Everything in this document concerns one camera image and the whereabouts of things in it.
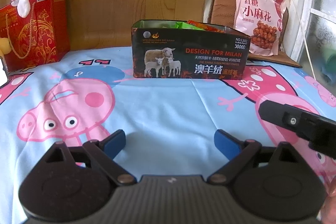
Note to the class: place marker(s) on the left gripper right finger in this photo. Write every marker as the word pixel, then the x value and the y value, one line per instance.
pixel 240 154

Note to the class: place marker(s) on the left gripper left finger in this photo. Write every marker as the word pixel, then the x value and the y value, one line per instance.
pixel 102 154

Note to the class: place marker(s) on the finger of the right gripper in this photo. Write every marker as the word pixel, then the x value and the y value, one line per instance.
pixel 280 120

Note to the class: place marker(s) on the bright green snack packet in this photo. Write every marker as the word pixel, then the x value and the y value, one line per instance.
pixel 186 26

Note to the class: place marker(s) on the person right hand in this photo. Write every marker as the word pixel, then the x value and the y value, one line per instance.
pixel 328 210

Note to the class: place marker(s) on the Peppa Pig bed sheet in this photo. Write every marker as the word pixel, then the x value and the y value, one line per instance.
pixel 169 123

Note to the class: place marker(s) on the pink twisted snack bag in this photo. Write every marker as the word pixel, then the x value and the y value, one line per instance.
pixel 262 20

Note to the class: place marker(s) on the black sheep print box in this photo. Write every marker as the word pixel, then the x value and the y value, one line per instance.
pixel 161 51

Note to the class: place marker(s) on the smartphone with lit screen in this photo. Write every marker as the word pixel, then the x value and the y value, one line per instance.
pixel 4 79

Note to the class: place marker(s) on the red orange snack packet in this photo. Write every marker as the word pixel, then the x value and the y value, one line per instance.
pixel 203 26

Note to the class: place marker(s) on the brown cushioned chair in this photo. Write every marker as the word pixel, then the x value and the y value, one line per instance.
pixel 222 12

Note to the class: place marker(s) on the red gift bag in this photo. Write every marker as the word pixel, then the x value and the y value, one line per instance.
pixel 38 39

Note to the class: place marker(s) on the yellow plush chick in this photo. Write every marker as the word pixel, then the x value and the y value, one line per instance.
pixel 5 47

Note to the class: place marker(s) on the white window frame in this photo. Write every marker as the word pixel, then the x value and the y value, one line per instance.
pixel 313 27

